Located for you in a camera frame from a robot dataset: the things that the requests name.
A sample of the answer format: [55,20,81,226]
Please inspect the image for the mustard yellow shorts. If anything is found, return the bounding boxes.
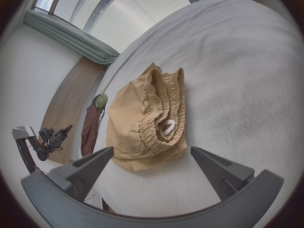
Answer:
[106,62,188,172]

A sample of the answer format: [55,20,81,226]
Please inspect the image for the olive green garment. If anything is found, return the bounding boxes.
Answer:
[96,94,108,110]

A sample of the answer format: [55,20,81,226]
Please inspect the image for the brown shorts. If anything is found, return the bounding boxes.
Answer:
[80,104,100,157]

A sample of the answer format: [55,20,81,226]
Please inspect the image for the window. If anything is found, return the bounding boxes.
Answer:
[34,0,262,54]

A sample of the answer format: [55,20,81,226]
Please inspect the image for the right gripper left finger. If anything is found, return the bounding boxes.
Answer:
[50,146,114,202]

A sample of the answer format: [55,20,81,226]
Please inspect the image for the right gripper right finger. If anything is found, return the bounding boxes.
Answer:
[190,146,256,202]

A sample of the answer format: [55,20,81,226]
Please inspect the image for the bed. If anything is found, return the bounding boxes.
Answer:
[41,0,304,217]

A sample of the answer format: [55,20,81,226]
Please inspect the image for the grey-green curtain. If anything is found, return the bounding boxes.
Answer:
[25,10,120,67]

